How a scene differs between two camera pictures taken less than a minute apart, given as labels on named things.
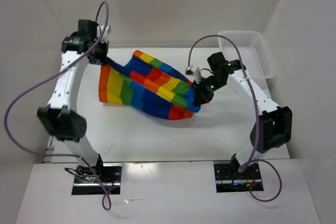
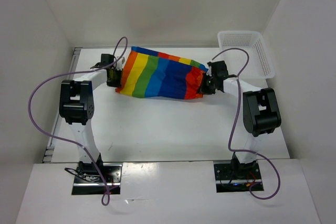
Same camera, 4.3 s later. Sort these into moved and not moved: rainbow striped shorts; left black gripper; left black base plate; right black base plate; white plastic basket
Moved: left black gripper; rainbow striped shorts
Not moved: white plastic basket; right black base plate; left black base plate
